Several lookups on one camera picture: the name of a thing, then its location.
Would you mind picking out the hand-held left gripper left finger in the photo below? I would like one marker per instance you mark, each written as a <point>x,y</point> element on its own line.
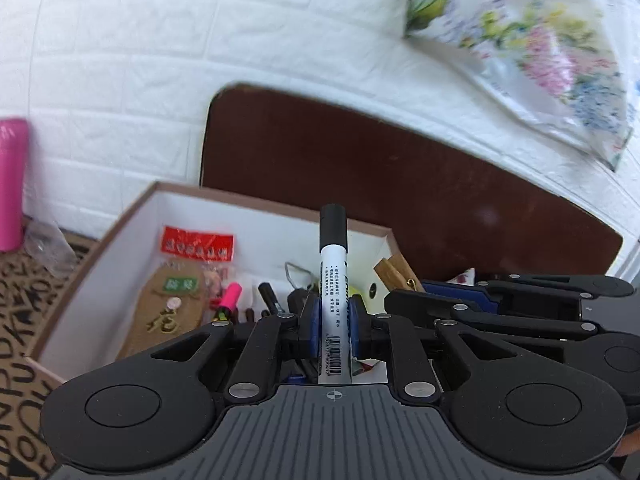
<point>313,327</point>

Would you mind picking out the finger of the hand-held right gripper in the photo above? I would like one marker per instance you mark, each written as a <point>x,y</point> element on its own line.
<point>550,287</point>
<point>500,321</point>

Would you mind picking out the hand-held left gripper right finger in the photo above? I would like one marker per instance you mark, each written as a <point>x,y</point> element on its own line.
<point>356,327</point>

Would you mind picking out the black and white marker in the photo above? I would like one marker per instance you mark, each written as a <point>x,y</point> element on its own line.
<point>334,270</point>

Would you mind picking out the white-lined cardboard box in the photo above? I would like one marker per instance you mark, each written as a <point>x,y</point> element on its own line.
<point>225,210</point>

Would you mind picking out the black pen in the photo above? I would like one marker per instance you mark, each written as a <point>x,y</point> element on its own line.
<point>267,295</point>

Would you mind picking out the floral pouch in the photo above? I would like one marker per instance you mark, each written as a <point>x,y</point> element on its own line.
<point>462,276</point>

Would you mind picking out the metal binder clip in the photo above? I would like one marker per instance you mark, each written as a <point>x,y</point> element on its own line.
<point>292,270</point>

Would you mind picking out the wooden clothespin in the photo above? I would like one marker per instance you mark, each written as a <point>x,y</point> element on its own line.
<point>395,270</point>

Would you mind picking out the pink highlighter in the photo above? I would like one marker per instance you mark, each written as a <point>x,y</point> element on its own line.
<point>230,297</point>

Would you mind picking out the brown insole packet red header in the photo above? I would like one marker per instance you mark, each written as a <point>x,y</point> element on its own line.
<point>165,305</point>

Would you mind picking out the dark brown headboard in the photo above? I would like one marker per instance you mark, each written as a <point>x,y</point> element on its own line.
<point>350,170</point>

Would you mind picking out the floral plastic bag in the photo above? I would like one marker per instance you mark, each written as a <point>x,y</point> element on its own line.
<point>540,50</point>

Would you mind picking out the clear plastic wrap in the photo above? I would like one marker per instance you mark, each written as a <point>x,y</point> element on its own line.
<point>47,247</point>

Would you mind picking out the letter-print cloth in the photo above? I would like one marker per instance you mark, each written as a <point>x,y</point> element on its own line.
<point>20,320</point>

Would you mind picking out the pink bottle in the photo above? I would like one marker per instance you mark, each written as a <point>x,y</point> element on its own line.
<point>12,185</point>

